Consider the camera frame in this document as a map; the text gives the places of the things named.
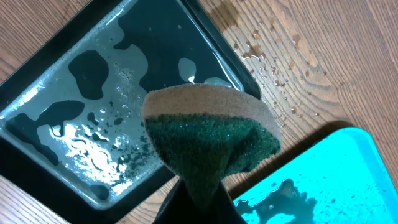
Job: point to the dark green sponge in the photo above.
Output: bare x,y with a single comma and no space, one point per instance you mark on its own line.
204,133

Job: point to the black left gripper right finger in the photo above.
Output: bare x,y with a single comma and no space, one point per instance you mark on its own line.
225,211

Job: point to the blue plastic tray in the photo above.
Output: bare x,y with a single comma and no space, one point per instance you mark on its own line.
341,179

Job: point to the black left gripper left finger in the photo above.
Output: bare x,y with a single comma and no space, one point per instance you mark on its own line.
177,207

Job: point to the black water tray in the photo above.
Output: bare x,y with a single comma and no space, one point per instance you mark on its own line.
72,133

